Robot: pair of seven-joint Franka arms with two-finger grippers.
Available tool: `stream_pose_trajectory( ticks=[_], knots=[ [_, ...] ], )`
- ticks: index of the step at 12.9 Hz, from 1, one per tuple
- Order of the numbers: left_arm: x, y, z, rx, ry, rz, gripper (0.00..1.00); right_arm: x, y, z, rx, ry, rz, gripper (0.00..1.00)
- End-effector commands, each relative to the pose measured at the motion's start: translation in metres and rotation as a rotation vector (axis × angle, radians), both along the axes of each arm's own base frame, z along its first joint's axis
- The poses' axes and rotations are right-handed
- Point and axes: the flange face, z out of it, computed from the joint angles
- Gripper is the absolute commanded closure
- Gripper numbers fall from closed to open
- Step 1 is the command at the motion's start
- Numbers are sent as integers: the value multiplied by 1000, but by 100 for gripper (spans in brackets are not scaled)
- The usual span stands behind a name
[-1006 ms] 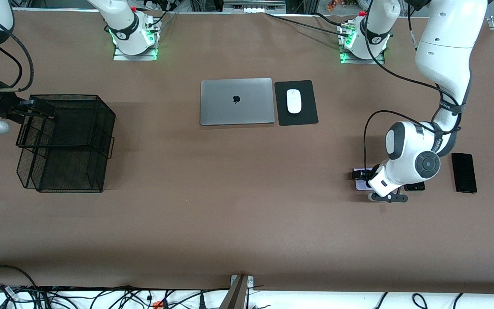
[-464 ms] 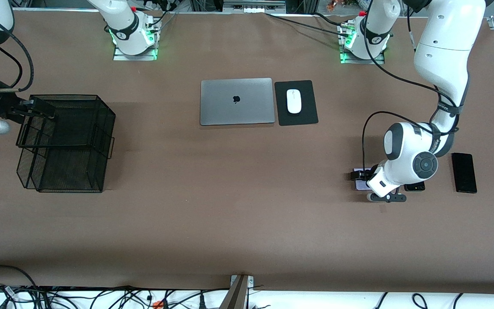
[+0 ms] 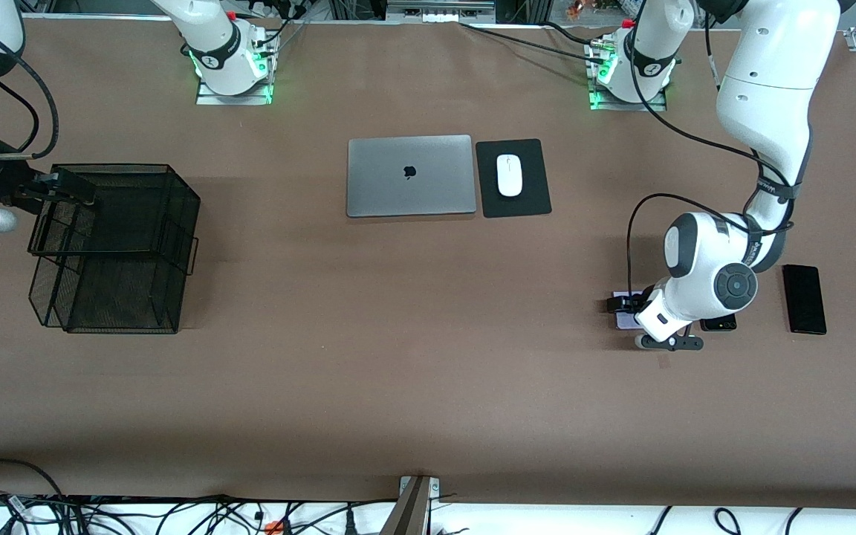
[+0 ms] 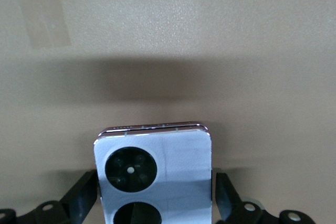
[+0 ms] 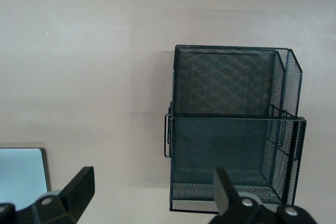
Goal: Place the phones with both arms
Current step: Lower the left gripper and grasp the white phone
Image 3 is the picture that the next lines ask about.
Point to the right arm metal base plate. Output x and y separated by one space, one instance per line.
209 99

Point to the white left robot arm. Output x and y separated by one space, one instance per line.
770 74

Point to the black slab phone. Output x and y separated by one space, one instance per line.
804 299

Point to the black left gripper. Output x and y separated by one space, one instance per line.
634 302

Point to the metal camera mount pole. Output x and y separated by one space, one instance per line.
409 513

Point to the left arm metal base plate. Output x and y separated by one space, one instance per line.
658 105

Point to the white flip phone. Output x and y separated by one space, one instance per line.
625 321

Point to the orange connector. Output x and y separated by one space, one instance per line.
273 527

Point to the white computer mouse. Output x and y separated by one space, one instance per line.
510 176

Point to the black flip phone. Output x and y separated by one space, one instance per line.
719 324

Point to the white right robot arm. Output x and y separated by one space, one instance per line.
212 44

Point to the silver closed laptop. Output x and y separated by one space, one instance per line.
383 178

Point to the black mouse pad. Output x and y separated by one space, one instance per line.
536 178

